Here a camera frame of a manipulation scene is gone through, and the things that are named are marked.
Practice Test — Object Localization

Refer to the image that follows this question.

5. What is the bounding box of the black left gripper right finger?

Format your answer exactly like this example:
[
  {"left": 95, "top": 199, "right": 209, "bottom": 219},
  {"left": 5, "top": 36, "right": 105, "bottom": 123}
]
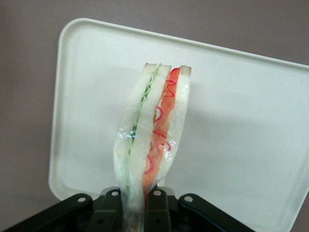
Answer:
[{"left": 144, "top": 189, "right": 245, "bottom": 232}]

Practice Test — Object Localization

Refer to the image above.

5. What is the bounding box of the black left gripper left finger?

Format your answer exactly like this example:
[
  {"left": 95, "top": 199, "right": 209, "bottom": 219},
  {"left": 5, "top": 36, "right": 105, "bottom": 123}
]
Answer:
[{"left": 0, "top": 189, "right": 126, "bottom": 232}]

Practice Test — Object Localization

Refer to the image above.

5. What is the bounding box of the triangle sandwich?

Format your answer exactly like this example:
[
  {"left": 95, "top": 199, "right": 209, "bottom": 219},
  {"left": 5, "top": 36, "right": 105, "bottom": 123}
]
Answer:
[{"left": 112, "top": 62, "right": 193, "bottom": 232}]

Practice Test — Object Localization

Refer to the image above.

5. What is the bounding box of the cream plastic serving tray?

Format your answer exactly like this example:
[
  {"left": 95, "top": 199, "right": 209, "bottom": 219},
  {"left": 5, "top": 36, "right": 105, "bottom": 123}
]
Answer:
[{"left": 48, "top": 18, "right": 309, "bottom": 232}]

